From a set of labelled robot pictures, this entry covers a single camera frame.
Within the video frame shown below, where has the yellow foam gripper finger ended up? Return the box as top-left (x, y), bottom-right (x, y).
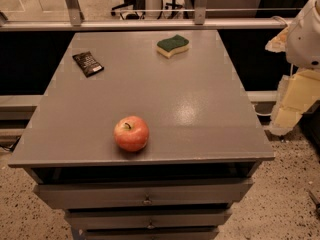
top-left (269, 68), bottom-right (320, 136)

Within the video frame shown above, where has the black rxbar chocolate wrapper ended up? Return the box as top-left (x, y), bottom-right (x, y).
top-left (72, 51), bottom-right (104, 77)

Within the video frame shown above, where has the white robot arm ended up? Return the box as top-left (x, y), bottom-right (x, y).
top-left (265, 0), bottom-right (320, 136)

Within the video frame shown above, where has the grey drawer cabinet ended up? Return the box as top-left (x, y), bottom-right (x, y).
top-left (7, 29), bottom-right (276, 240)

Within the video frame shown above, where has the grey metal railing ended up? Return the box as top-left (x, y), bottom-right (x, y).
top-left (0, 0), bottom-right (308, 32)

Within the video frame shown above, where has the green yellow sponge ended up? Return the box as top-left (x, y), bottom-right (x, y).
top-left (156, 35), bottom-right (189, 58)

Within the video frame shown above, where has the top grey drawer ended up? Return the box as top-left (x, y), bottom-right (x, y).
top-left (34, 178), bottom-right (253, 209)

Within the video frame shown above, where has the grey drawer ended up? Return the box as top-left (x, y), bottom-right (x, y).
top-left (34, 178), bottom-right (253, 209)
top-left (66, 207), bottom-right (231, 230)
top-left (84, 227), bottom-right (219, 240)

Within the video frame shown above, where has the red apple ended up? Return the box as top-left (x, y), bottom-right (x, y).
top-left (113, 116), bottom-right (149, 152)

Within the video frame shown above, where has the black office chair base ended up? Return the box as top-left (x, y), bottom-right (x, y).
top-left (110, 0), bottom-right (145, 19)

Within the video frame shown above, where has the middle grey drawer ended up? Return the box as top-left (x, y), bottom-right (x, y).
top-left (66, 207), bottom-right (231, 230)

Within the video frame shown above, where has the bottom grey drawer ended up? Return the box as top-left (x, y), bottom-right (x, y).
top-left (84, 227), bottom-right (219, 240)

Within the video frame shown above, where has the white cable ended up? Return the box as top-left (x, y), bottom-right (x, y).
top-left (252, 103), bottom-right (274, 118)

